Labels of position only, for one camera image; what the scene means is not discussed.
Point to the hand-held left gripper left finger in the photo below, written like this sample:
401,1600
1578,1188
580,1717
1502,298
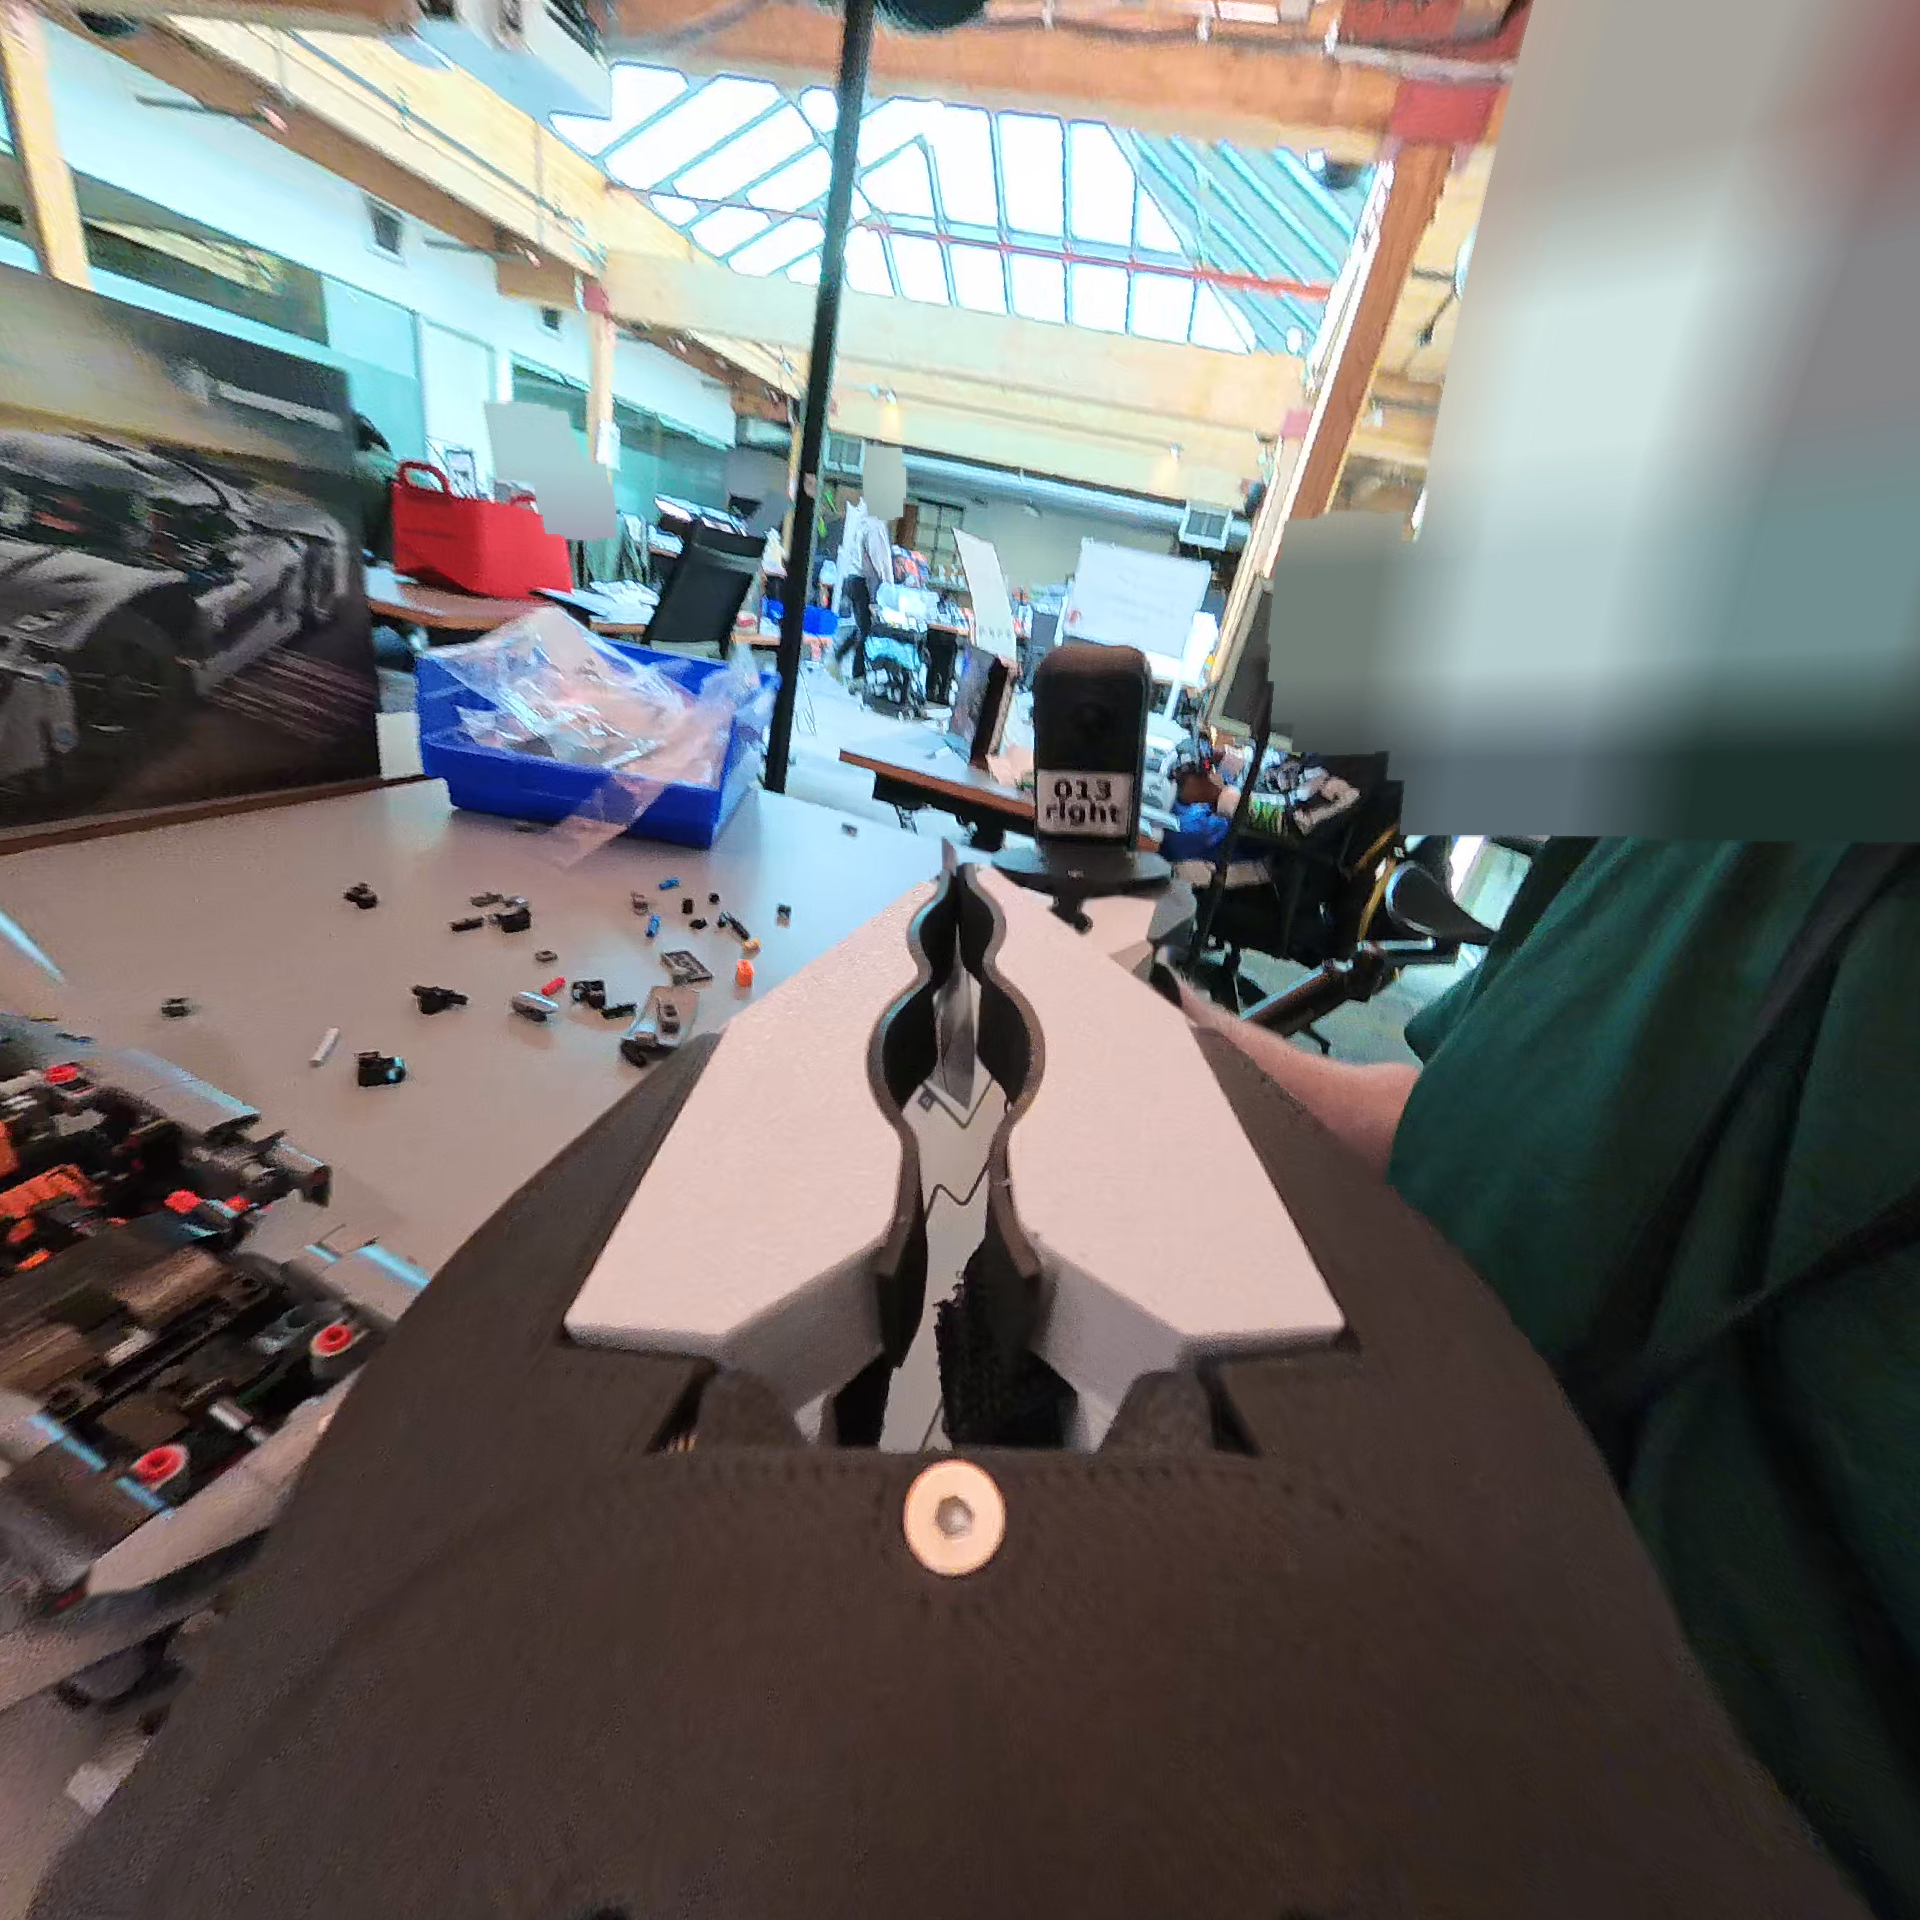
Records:
734,1202

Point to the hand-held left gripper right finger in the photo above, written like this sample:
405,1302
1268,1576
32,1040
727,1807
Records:
1170,1202

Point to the person's right forearm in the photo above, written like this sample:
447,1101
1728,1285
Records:
1320,1090

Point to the scattered loose lego pieces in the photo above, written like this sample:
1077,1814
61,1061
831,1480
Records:
381,1068

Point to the grey lego car model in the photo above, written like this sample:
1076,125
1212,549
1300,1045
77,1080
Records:
149,1291

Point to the large black lego box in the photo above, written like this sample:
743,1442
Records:
182,570

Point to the white whiteboard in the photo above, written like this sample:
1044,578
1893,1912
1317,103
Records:
1141,594

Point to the black office chair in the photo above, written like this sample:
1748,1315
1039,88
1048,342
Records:
1433,909
705,586

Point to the blue plastic bin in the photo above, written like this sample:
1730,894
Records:
690,803

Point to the black vertical pole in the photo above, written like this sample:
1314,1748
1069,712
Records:
820,376

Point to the clear plastic bag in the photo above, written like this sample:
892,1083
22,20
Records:
586,706

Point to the person in green shirt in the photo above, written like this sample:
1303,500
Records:
1725,1276

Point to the red tote bag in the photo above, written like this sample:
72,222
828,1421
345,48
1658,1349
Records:
481,540

